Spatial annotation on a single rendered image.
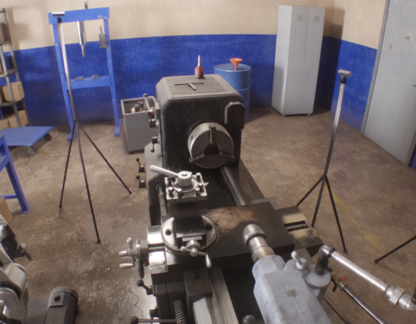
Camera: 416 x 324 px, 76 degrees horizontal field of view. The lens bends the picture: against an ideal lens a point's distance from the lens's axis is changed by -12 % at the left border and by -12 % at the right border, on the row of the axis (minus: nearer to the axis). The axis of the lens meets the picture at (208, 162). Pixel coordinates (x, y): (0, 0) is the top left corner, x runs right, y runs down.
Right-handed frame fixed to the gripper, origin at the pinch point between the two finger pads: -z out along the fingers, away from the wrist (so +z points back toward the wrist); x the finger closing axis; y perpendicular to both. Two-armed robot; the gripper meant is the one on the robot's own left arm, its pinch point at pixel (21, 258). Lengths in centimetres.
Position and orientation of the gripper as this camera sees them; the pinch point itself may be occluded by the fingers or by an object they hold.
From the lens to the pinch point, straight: 205.2
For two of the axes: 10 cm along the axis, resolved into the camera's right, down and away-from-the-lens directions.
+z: -2.0, -8.3, -5.2
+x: 9.6, -2.7, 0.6
